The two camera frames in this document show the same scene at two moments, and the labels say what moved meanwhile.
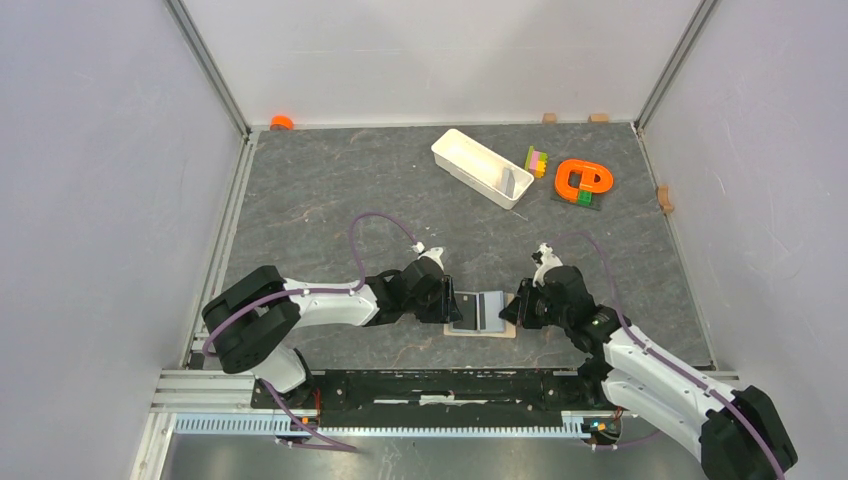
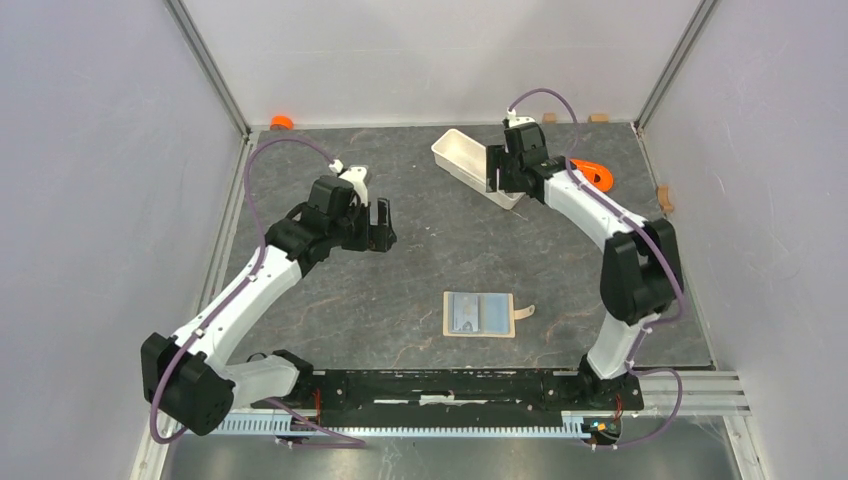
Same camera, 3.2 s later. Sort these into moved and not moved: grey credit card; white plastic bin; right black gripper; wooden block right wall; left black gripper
Moved: right black gripper; grey credit card; left black gripper
Not moved: wooden block right wall; white plastic bin
